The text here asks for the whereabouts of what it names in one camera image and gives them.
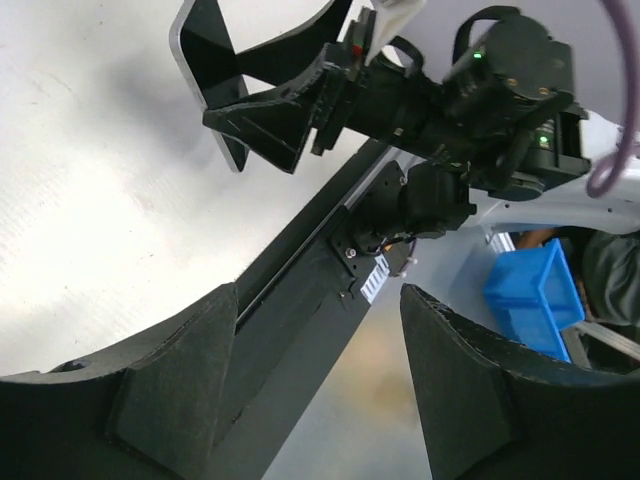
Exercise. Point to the right white cable duct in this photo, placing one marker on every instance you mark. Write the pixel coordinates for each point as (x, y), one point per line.
(376, 279)

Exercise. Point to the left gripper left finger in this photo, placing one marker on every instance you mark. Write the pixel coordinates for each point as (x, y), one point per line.
(143, 408)

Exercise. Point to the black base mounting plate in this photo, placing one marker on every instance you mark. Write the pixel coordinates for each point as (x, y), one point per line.
(299, 306)

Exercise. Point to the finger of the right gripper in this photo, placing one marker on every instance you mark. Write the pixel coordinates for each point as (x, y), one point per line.
(282, 58)
(275, 123)

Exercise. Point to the black smartphone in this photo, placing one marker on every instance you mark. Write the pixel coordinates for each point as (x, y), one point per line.
(202, 48)

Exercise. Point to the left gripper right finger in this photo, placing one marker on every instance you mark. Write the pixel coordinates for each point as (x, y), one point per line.
(491, 408)

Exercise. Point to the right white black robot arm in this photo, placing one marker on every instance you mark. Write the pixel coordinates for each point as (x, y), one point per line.
(504, 120)

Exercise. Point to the blue plastic bin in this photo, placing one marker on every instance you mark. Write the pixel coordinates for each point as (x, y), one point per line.
(533, 297)

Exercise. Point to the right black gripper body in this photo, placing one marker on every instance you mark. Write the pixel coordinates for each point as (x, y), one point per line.
(390, 100)

